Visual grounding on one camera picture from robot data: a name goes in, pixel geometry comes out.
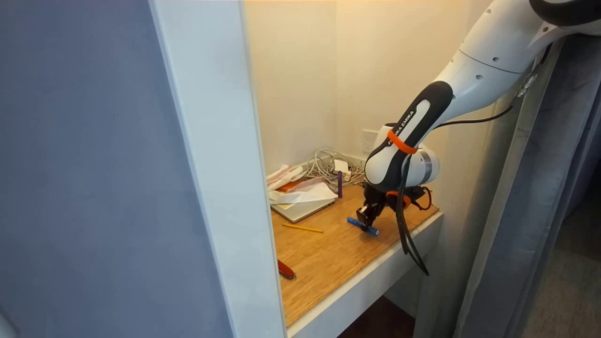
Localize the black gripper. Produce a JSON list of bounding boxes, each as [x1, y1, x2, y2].
[[357, 185, 398, 230]]

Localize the blue marker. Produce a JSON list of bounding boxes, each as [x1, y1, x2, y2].
[[345, 217, 381, 239]]

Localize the red marker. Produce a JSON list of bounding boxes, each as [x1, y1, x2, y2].
[[278, 260, 298, 282]]

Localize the white power adapter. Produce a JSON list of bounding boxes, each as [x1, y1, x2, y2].
[[332, 158, 353, 179]]

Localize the yellow pencil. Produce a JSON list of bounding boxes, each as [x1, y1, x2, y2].
[[280, 222, 327, 237]]

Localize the white papers and plastic sleeve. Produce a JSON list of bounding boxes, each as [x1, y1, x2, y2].
[[267, 162, 340, 207]]

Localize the grey curtain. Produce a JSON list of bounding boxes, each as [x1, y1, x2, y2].
[[452, 34, 601, 338]]

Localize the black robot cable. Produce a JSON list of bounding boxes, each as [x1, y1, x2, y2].
[[383, 44, 560, 279]]

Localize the tangled white cables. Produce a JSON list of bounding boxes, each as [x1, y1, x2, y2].
[[304, 149, 368, 188]]

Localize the white wall outlet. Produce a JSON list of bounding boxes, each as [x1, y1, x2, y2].
[[360, 128, 381, 157]]

